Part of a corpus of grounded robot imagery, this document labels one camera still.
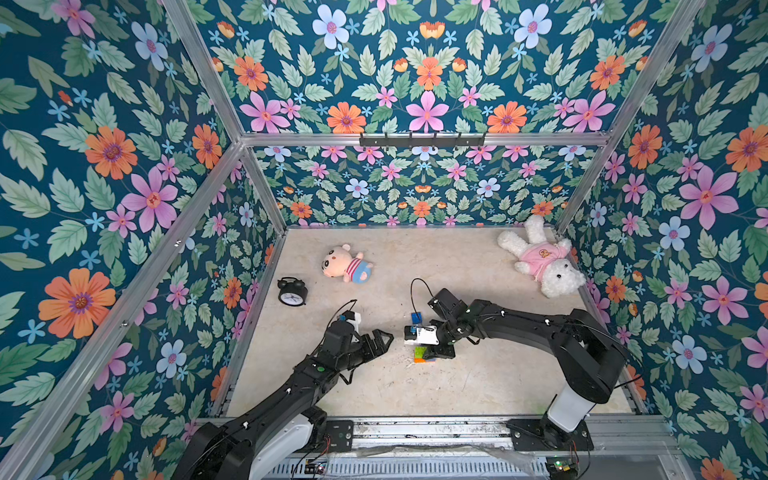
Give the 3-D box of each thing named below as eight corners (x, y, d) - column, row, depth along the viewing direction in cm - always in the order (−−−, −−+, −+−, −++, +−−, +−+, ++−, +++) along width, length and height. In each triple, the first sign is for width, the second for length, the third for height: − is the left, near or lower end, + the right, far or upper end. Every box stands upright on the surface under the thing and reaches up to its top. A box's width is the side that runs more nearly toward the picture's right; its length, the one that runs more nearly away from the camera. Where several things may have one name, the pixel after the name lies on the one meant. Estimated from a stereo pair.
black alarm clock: (284, 306, 99) (274, 291, 92) (288, 291, 103) (279, 276, 96) (306, 306, 99) (298, 291, 92) (310, 291, 103) (302, 276, 96)
